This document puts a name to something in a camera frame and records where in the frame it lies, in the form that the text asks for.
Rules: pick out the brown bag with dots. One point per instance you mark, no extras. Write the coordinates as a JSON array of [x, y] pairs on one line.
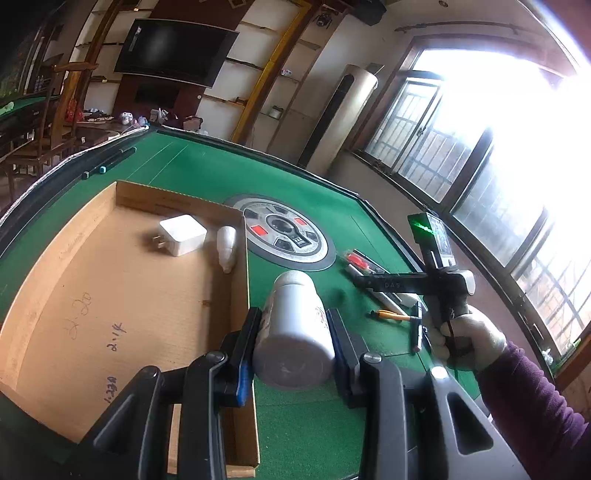
[[193, 124]]

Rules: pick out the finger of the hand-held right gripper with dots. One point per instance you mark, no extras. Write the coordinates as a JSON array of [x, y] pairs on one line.
[[388, 284]]

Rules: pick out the white charger adapter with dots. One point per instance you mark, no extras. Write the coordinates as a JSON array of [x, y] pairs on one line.
[[182, 235]]

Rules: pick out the round table control panel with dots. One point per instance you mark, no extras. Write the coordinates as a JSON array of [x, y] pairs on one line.
[[265, 217]]

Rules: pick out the small white bottle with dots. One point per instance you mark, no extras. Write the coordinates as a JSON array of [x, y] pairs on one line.
[[227, 244]]

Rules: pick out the black television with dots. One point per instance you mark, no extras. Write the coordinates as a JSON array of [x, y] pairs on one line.
[[175, 50]]

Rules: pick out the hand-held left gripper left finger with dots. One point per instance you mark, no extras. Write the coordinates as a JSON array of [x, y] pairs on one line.
[[244, 369]]

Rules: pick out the person's right forearm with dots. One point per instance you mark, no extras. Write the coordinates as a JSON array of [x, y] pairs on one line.
[[531, 406]]

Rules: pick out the clear packet with red pieces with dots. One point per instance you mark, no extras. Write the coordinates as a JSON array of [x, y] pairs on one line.
[[358, 261]]

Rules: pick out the dark pen with teal end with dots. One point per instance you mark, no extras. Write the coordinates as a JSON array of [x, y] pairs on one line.
[[101, 170], [86, 175]]

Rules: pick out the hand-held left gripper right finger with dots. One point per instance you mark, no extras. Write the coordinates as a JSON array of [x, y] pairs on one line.
[[339, 355]]

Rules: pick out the wooden chair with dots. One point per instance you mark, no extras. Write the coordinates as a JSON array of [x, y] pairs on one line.
[[74, 67]]

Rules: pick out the white plastic bag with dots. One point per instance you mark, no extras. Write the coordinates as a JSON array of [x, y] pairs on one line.
[[159, 116]]

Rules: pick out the standing air conditioner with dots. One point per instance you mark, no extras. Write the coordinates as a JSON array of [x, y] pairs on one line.
[[346, 120]]

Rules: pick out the window with metal bars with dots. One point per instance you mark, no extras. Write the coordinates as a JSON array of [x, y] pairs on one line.
[[415, 120]]

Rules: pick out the black marker with pink cap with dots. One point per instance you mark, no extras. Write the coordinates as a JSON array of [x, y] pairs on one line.
[[418, 334]]

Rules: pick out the cardboard box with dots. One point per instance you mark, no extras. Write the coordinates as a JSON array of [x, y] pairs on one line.
[[115, 300]]

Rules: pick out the red plastic bag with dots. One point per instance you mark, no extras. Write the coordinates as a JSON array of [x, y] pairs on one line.
[[75, 113]]

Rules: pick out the orange pen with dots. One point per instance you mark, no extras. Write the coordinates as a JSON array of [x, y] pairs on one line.
[[392, 316]]

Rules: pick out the person's right hand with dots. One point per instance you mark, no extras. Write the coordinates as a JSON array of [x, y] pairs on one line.
[[480, 341]]

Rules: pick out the white marker pen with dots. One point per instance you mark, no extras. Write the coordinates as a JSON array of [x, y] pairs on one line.
[[390, 304]]

